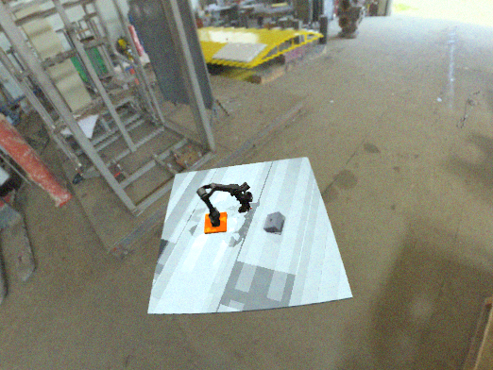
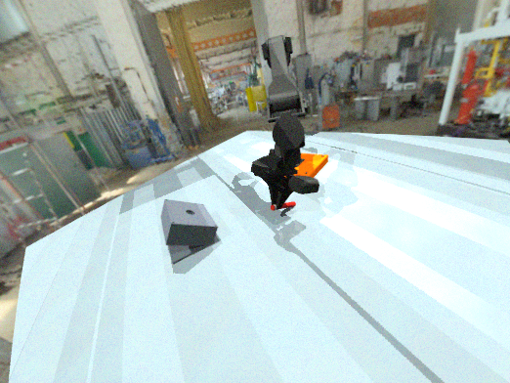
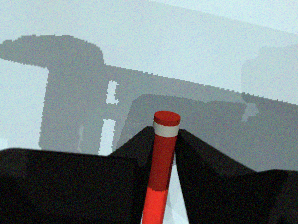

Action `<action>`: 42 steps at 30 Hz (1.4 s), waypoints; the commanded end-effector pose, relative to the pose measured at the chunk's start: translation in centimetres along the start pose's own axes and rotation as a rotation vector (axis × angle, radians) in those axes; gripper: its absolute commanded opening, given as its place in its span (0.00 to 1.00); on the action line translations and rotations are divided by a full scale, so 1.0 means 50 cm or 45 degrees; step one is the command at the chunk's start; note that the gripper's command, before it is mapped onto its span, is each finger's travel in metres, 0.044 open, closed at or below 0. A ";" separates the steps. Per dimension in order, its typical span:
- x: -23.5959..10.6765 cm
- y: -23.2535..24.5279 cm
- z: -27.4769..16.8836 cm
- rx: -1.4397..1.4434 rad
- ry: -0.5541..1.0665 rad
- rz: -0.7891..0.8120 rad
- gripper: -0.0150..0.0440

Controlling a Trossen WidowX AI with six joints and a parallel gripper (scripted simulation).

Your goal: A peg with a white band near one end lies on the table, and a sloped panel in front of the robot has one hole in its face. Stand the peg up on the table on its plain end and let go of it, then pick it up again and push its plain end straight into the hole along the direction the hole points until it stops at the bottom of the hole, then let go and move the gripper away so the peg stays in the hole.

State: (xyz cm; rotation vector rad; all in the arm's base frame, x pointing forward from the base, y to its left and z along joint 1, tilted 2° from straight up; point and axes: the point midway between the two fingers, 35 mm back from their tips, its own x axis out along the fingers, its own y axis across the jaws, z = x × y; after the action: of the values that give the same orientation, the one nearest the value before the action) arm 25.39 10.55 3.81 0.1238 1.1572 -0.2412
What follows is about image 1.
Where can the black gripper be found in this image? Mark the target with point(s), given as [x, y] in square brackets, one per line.
[244, 206]

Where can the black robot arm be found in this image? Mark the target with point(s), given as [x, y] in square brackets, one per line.
[233, 189]

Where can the grey square panel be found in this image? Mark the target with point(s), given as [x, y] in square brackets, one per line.
[274, 223]

